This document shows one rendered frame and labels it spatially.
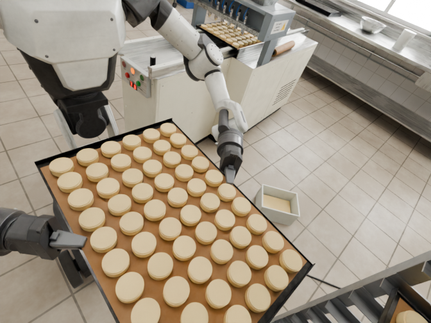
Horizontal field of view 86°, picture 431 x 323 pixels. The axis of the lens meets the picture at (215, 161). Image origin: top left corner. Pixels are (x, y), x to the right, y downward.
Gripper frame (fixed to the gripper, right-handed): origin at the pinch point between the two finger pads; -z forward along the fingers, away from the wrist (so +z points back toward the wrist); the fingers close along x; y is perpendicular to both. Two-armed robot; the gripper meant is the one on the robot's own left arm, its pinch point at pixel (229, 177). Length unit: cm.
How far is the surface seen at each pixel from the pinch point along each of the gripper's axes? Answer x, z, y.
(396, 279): 13.9, -28.6, 28.5
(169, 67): -11, 80, -33
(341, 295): -1.5, -27.8, 28.0
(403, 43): -7, 268, 216
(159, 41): -12, 111, -45
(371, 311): 3.2, -31.7, 30.2
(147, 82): -20, 73, -43
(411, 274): 16.8, -28.6, 28.8
